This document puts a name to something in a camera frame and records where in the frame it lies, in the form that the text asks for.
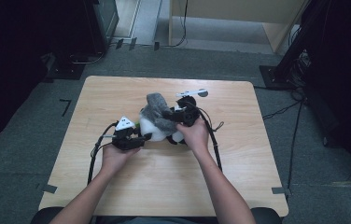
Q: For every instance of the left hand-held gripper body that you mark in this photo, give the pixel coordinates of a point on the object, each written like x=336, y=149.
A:
x=122, y=140

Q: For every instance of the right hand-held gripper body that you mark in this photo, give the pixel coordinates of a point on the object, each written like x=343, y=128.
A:
x=187, y=113

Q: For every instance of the grey towel cloth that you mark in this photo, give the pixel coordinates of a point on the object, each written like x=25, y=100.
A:
x=158, y=109

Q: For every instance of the panda plush toy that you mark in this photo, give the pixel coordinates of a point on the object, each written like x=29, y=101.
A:
x=150, y=130

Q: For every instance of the person's left hand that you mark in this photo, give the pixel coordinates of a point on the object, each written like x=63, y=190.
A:
x=114, y=161

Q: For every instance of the person's right hand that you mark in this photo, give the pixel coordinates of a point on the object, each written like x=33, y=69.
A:
x=197, y=138

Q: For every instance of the black round table grommet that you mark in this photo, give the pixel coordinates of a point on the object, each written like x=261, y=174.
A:
x=204, y=94

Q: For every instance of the black angled floor tape mark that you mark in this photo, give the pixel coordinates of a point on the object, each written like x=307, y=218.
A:
x=67, y=105

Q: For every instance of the black floor tape strip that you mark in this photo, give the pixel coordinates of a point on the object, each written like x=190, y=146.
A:
x=156, y=46
x=133, y=43
x=119, y=43

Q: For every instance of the person's clothing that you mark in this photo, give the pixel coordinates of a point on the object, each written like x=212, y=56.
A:
x=164, y=221

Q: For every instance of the grey tape strip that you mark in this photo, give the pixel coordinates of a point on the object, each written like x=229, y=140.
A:
x=48, y=188
x=280, y=190

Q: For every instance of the black metal stand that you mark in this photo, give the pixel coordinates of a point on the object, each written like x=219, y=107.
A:
x=276, y=77

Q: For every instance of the black cabinet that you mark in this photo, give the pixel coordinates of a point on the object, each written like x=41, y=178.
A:
x=102, y=25

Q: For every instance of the light wooden desk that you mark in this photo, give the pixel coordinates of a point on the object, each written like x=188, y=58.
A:
x=226, y=7

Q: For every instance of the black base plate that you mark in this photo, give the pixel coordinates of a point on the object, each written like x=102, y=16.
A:
x=66, y=71

